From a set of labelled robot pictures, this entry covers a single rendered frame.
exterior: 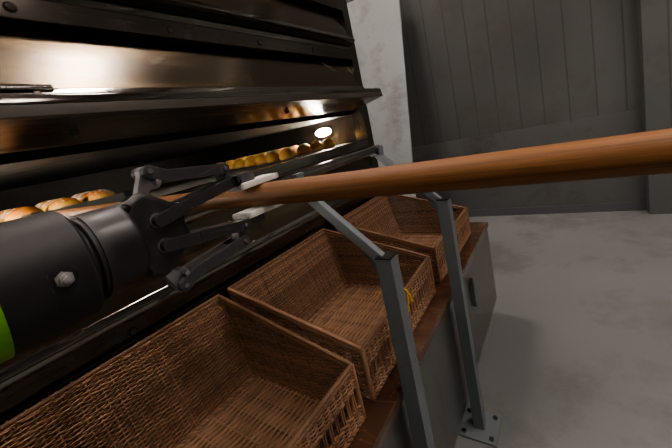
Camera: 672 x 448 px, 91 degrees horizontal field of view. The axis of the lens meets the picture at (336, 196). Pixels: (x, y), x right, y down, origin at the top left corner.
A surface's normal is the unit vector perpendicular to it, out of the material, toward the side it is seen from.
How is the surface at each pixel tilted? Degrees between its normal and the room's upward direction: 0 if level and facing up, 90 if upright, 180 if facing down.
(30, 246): 57
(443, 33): 90
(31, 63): 70
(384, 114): 76
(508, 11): 90
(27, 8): 90
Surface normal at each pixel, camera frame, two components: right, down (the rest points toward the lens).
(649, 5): -0.53, 0.27
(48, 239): 0.48, -0.69
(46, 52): 0.69, -0.40
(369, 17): -0.57, 0.03
